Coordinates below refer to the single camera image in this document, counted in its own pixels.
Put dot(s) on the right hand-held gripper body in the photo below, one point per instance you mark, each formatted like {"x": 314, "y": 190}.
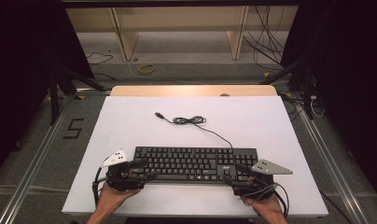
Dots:
{"x": 255, "y": 185}

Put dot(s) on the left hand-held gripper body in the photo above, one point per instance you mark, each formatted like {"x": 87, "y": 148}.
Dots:
{"x": 122, "y": 180}

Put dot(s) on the black keyboard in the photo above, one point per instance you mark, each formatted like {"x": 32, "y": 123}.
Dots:
{"x": 189, "y": 165}

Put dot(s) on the person's left hand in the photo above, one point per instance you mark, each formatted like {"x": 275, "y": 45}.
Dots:
{"x": 113, "y": 197}

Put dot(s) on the person's right hand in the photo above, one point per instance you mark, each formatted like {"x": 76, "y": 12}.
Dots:
{"x": 267, "y": 205}

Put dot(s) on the white table board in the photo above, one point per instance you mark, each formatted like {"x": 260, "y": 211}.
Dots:
{"x": 245, "y": 130}

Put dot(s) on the light wooden table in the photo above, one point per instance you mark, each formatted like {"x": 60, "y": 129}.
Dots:
{"x": 177, "y": 90}

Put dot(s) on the yellow tape roll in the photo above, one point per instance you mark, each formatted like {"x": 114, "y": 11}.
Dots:
{"x": 146, "y": 68}

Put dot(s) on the black metal stand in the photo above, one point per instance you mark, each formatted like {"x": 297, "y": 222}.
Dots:
{"x": 307, "y": 90}

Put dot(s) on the black tripod stand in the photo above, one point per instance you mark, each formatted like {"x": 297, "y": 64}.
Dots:
{"x": 54, "y": 93}

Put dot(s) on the light wooden shelf unit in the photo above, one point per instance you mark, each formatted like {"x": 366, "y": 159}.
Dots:
{"x": 127, "y": 40}

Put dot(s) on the dark curtain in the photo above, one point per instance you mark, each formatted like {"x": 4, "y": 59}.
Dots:
{"x": 351, "y": 93}
{"x": 21, "y": 77}

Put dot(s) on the aluminium floor rail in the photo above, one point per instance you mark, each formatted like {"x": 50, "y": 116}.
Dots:
{"x": 329, "y": 161}
{"x": 31, "y": 174}

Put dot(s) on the black frame bar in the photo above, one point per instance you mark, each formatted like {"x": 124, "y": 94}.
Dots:
{"x": 177, "y": 3}

